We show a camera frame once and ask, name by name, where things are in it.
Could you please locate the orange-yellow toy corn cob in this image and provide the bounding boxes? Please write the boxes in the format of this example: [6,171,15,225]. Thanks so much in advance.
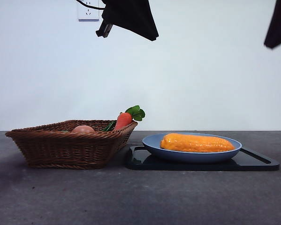
[159,133,235,153]

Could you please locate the blue round plate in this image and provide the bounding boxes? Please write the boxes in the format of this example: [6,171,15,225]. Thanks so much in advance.
[142,133,243,164]

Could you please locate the brown wicker basket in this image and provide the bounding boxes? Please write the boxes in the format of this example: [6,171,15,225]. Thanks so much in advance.
[5,120,138,170]

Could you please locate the orange toy carrot green leaves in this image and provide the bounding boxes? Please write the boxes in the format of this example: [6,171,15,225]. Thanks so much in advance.
[114,105,146,131]

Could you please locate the dark green toy vegetable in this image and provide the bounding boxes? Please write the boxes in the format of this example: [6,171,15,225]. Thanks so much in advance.
[101,120,118,132]

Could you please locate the pinkish brown toy egg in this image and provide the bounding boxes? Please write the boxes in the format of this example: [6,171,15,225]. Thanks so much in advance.
[71,125,96,134]

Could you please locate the black rectangular tray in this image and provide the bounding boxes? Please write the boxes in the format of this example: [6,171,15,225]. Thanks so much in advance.
[125,145,281,171]

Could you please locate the white wall socket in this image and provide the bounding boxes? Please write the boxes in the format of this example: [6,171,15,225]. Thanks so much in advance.
[77,0,100,22]

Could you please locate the black cable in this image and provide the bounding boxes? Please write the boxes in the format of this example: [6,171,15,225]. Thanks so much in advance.
[76,0,106,10]

